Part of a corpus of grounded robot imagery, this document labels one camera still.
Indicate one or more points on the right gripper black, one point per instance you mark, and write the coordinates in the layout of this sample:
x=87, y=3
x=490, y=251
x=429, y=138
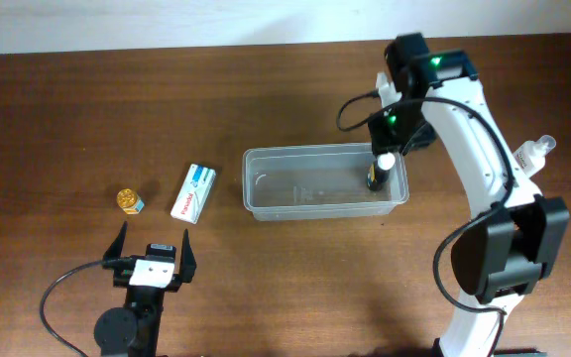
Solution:
x=382, y=137

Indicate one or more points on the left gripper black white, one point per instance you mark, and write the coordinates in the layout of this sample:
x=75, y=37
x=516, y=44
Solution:
x=122, y=280

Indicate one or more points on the dark bottle white cap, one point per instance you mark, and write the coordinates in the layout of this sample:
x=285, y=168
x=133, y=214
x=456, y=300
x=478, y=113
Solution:
x=380, y=170

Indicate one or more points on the white Panadol box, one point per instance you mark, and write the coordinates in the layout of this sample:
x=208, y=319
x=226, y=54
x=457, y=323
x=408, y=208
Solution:
x=193, y=193

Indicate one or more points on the white calamine lotion bottle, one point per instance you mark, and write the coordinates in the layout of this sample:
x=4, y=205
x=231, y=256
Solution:
x=530, y=156

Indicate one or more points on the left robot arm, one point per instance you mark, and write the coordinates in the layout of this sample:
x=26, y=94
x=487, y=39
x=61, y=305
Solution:
x=132, y=329

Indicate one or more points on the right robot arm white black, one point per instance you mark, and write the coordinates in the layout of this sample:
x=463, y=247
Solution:
x=513, y=237

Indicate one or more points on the clear plastic container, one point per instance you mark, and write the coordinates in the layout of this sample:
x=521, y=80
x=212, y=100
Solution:
x=317, y=182

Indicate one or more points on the gold lid balm jar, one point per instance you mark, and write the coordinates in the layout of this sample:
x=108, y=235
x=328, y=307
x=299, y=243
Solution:
x=129, y=201

